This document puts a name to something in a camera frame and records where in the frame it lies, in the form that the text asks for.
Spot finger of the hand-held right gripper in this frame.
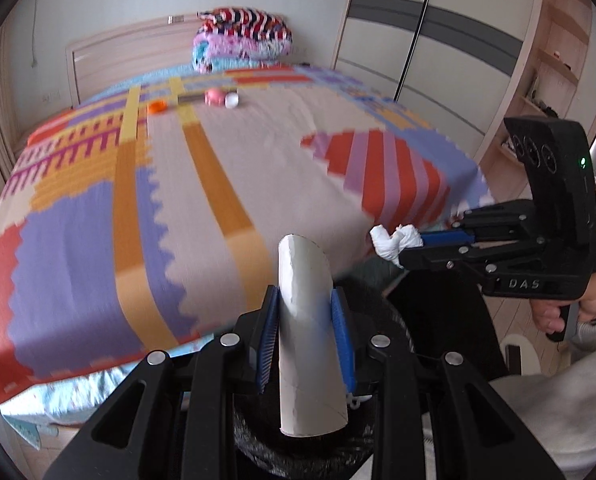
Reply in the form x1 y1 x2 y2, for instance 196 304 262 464
399 241 544 274
419 200 547 248

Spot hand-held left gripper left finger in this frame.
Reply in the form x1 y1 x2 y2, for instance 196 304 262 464
43 284 281 480

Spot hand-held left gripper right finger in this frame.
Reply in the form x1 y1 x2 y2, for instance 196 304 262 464
329 285 566 480

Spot white cardboard tube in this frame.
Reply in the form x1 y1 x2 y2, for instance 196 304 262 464
277 233 349 437

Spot white tissue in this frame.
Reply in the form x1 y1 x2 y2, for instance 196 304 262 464
369 223 425 263

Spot person's right forearm white sleeve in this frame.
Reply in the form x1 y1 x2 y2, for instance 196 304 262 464
488 265 596 476

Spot white slipper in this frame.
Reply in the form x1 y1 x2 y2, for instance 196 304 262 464
500 342 542 376

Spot bed with colourful blanket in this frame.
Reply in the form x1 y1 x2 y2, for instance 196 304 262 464
0 62 493 408

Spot wooden shelf unit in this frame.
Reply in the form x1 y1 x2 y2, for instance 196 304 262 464
478 0 596 196

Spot white wardrobe with grey stripe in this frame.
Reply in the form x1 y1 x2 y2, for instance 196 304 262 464
330 0 548 161

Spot pink folded quilt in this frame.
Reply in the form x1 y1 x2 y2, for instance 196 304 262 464
193 32 293 59

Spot blue floral folded quilt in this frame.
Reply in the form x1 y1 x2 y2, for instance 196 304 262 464
193 52 279 74

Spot striped folded quilt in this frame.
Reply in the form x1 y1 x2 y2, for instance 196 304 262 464
198 7 292 44

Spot wooden bed headboard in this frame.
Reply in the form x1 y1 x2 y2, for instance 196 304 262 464
65 14 213 108

